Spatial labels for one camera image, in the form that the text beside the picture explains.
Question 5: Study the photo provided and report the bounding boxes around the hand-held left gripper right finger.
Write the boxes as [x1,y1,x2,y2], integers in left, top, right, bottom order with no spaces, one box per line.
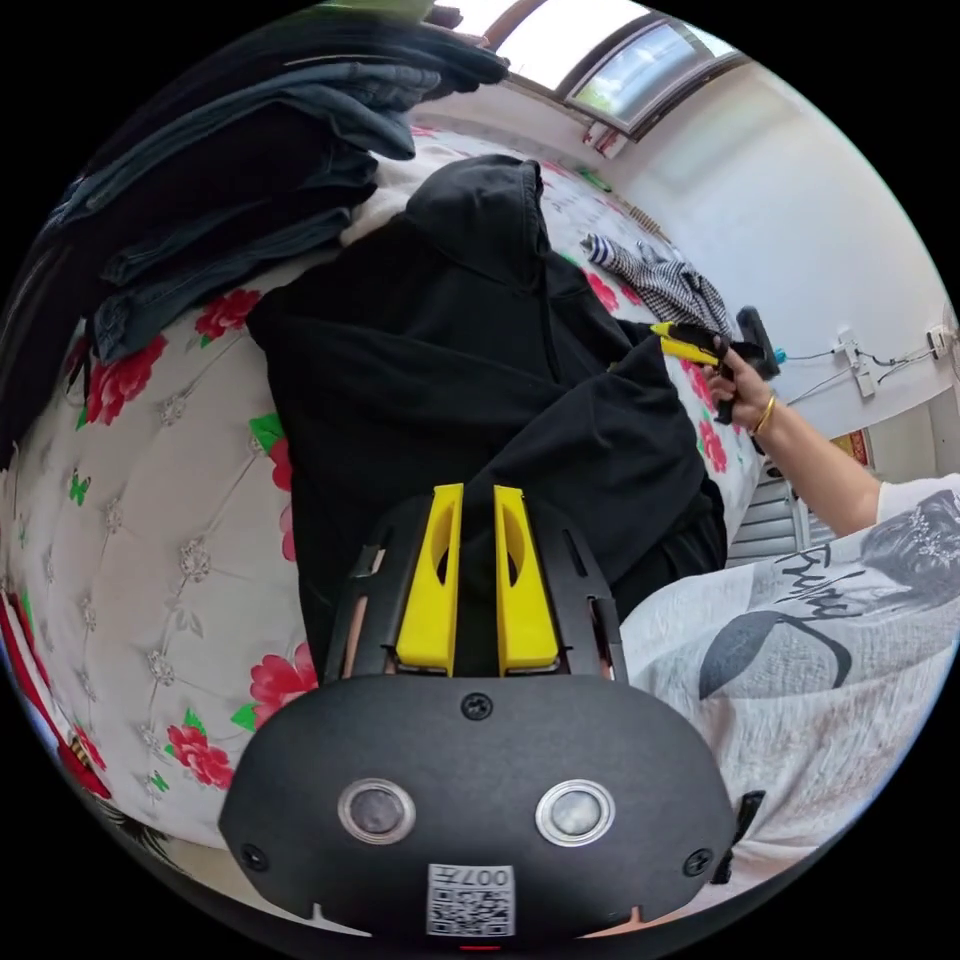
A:
[492,485,561,677]

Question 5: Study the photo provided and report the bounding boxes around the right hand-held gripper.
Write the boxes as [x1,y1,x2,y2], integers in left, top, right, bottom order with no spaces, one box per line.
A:
[649,321,760,427]

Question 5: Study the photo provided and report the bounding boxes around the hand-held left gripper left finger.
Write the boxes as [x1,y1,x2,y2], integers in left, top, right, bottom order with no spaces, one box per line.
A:
[395,483,465,679]

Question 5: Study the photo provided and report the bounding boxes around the black hoodie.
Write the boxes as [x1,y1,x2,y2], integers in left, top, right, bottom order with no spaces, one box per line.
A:
[245,153,729,680]

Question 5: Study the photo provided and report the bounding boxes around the person's right forearm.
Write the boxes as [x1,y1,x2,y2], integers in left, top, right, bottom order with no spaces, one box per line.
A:
[749,395,884,539]

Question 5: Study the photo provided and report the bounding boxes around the person's right hand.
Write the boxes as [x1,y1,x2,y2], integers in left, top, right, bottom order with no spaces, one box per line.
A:
[707,349,779,438]

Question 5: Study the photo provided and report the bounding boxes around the black and white checked garment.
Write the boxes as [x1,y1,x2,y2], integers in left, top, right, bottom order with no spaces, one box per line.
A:
[583,233,734,340]

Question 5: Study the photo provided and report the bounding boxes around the white power strip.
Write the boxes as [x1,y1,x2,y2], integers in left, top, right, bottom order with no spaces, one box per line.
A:
[833,328,880,400]

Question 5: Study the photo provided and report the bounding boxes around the person's body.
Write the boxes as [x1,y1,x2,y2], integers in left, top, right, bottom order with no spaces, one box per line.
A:
[618,472,960,888]

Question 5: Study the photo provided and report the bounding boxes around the window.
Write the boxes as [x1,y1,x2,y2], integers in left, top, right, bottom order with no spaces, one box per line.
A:
[479,0,753,144]

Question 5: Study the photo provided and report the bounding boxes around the bed with floral quilt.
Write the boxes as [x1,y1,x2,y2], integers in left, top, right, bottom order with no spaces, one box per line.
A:
[0,123,768,853]

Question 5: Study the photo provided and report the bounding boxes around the pile of clothes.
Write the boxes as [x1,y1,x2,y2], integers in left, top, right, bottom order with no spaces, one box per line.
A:
[0,22,513,470]

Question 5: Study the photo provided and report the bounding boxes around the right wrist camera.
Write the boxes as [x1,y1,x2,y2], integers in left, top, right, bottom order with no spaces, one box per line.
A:
[736,305,783,379]

